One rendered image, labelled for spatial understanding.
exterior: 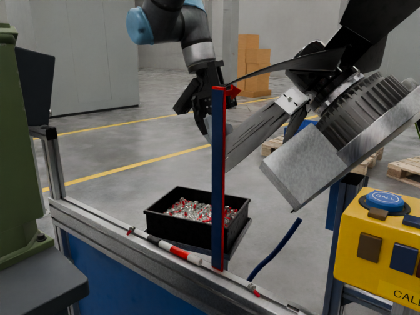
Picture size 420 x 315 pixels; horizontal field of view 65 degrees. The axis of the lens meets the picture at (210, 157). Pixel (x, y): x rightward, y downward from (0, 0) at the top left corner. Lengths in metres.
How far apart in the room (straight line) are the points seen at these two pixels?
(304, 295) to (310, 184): 1.25
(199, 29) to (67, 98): 6.17
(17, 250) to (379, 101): 0.70
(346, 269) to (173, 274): 0.36
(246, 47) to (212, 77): 8.41
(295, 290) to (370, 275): 1.56
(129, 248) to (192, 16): 0.53
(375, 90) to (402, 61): 7.26
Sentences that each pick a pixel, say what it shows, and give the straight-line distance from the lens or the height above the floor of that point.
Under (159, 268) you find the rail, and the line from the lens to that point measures 0.71.
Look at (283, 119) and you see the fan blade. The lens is 0.85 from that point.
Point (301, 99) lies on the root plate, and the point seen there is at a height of 1.13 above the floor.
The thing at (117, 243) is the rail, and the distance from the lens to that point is 0.79.
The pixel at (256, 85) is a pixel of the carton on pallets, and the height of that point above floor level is 0.30.
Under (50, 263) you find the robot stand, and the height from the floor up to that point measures 1.00.
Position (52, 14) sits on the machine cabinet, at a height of 1.81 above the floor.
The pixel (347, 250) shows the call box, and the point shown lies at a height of 1.03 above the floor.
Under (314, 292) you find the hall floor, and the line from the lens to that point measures 2.00.
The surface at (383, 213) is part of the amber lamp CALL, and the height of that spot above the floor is 1.08.
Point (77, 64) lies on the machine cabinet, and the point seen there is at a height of 0.95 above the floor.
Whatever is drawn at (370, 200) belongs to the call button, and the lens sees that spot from 0.43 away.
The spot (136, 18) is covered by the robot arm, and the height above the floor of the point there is 1.30.
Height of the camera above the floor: 1.25
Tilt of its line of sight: 18 degrees down
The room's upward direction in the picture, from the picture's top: straight up
